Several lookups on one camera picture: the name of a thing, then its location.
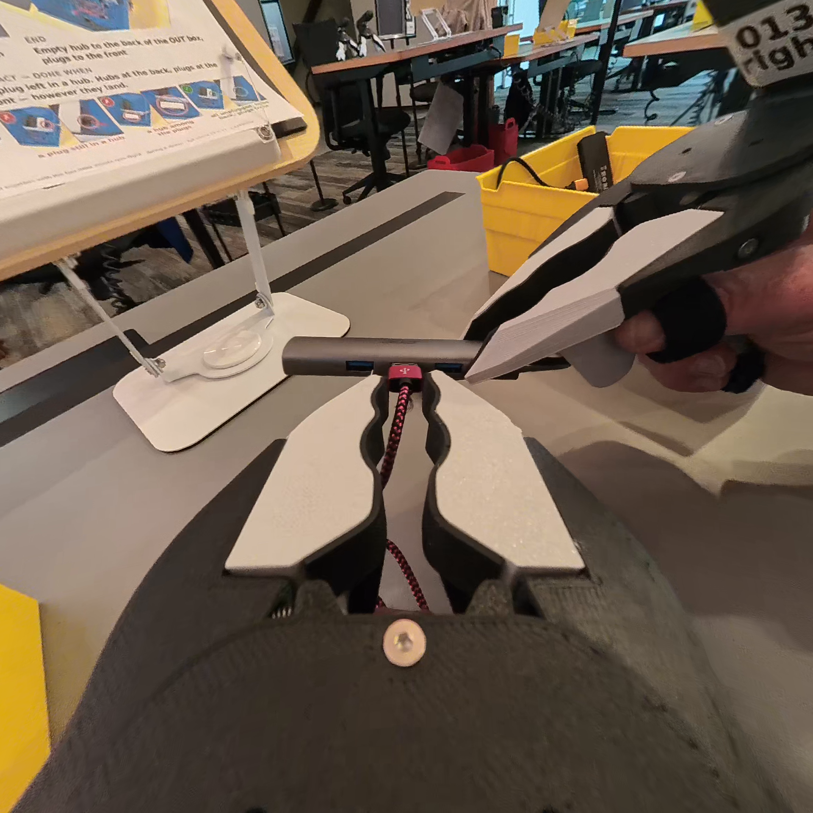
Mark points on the black office chair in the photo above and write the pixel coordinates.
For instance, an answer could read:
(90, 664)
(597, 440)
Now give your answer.
(368, 124)

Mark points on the long wooden desk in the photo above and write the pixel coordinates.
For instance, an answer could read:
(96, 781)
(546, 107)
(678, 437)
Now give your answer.
(413, 54)
(667, 41)

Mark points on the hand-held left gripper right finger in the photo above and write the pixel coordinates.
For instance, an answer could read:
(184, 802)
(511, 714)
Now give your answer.
(495, 502)

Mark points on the person's right hand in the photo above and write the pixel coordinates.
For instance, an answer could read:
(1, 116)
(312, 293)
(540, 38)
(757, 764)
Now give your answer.
(775, 305)

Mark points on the yellow plastic bin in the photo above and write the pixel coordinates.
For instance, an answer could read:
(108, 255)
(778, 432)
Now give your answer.
(19, 698)
(527, 222)

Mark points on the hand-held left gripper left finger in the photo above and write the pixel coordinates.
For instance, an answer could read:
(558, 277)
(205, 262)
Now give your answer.
(311, 502)

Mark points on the red floor bin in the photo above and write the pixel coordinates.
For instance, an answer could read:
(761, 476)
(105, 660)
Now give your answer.
(503, 143)
(460, 159)

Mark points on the grey round usb hub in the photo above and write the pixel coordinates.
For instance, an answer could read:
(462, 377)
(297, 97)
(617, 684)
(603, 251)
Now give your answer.
(330, 352)

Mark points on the pale hanging cloth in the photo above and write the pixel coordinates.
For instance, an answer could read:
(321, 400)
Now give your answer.
(441, 120)

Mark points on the black slim usb hub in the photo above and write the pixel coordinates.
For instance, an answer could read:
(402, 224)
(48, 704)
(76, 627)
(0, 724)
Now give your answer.
(594, 162)

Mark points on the printed instruction sheet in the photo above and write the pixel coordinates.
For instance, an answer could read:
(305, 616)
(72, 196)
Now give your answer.
(127, 76)

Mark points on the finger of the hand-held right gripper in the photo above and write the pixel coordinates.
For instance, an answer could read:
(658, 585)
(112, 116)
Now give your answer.
(559, 251)
(603, 286)

